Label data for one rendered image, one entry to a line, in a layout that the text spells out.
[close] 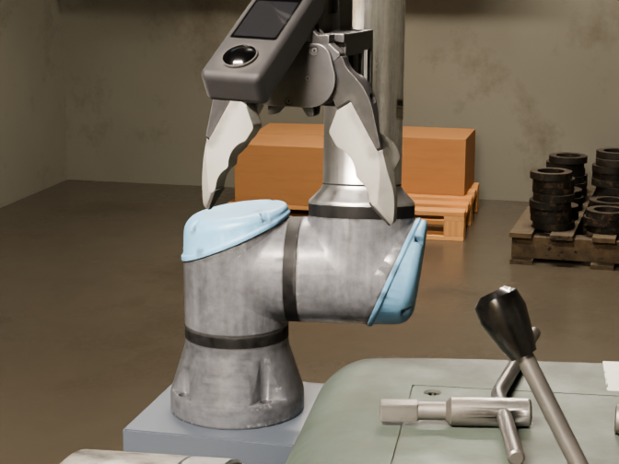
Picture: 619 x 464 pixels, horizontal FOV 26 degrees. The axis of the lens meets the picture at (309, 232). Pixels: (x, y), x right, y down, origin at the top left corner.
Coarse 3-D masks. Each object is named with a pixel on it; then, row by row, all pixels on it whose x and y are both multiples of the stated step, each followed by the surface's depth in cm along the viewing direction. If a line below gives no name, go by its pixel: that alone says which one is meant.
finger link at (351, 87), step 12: (336, 60) 95; (336, 72) 96; (348, 72) 95; (336, 84) 96; (348, 84) 95; (360, 84) 95; (336, 96) 96; (348, 96) 96; (360, 96) 95; (372, 96) 96; (336, 108) 96; (360, 108) 95; (372, 108) 95; (360, 120) 96; (372, 120) 95; (372, 132) 95; (384, 144) 96
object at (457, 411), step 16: (384, 400) 103; (400, 400) 103; (416, 400) 103; (448, 400) 102; (464, 400) 102; (480, 400) 102; (496, 400) 102; (512, 400) 102; (528, 400) 102; (384, 416) 102; (400, 416) 102; (416, 416) 102; (432, 416) 102; (448, 416) 102; (464, 416) 102; (480, 416) 102; (528, 416) 101
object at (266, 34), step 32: (256, 0) 96; (288, 0) 95; (320, 0) 96; (256, 32) 92; (288, 32) 92; (224, 64) 90; (256, 64) 90; (288, 64) 92; (224, 96) 91; (256, 96) 90
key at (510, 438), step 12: (504, 372) 111; (516, 372) 112; (504, 384) 108; (492, 396) 106; (504, 396) 105; (504, 408) 102; (504, 420) 99; (504, 432) 97; (516, 432) 97; (504, 444) 95; (516, 444) 94; (516, 456) 93
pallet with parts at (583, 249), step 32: (576, 160) 731; (608, 160) 701; (544, 192) 667; (576, 192) 714; (608, 192) 705; (544, 224) 670; (576, 224) 686; (608, 224) 660; (512, 256) 675; (544, 256) 670; (576, 256) 666; (608, 256) 661
